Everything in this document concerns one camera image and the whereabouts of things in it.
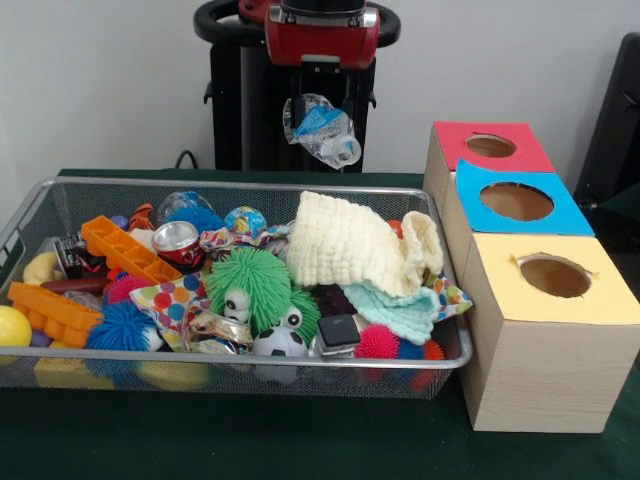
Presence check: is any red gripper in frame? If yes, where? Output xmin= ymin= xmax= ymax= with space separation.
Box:
xmin=264 ymin=4 xmax=381 ymax=129

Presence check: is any crushed clear bottle blue label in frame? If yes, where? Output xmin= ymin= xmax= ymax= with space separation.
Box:
xmin=282 ymin=92 xmax=362 ymax=170

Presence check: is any shallow clear mesh bin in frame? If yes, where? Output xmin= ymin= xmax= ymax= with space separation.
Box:
xmin=0 ymin=177 xmax=474 ymax=401

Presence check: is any wooden box with three holes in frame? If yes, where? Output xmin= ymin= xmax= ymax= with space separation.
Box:
xmin=422 ymin=120 xmax=640 ymax=434

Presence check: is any blue globe ball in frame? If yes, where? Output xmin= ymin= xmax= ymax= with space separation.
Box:
xmin=223 ymin=205 xmax=267 ymax=239

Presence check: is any cream knitted cloth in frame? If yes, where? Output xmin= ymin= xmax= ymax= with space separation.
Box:
xmin=285 ymin=190 xmax=445 ymax=299

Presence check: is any green spiky toy with eyes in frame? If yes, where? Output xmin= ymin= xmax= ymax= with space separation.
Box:
xmin=205 ymin=246 xmax=321 ymax=339

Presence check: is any crushed red soda can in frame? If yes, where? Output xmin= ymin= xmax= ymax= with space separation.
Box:
xmin=150 ymin=220 xmax=207 ymax=274

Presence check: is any mint green cloth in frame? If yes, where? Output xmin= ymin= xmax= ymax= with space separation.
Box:
xmin=342 ymin=282 xmax=436 ymax=347

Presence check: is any black and white soccer ball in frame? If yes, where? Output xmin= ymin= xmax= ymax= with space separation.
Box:
xmin=251 ymin=326 xmax=309 ymax=359

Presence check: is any orange plastic building block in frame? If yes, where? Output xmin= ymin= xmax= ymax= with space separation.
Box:
xmin=7 ymin=281 xmax=104 ymax=350
xmin=80 ymin=214 xmax=184 ymax=285

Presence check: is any blue spiky ball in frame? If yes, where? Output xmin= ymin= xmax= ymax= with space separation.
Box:
xmin=87 ymin=302 xmax=161 ymax=351

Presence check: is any dark green table cloth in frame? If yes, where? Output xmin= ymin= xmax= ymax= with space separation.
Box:
xmin=0 ymin=168 xmax=640 ymax=480

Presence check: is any yellow ball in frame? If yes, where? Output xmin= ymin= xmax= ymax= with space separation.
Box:
xmin=0 ymin=305 xmax=33 ymax=347

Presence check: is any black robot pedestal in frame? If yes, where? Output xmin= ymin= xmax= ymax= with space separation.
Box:
xmin=193 ymin=0 xmax=401 ymax=174

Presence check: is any black cable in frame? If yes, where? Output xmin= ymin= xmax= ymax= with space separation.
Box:
xmin=174 ymin=149 xmax=201 ymax=172

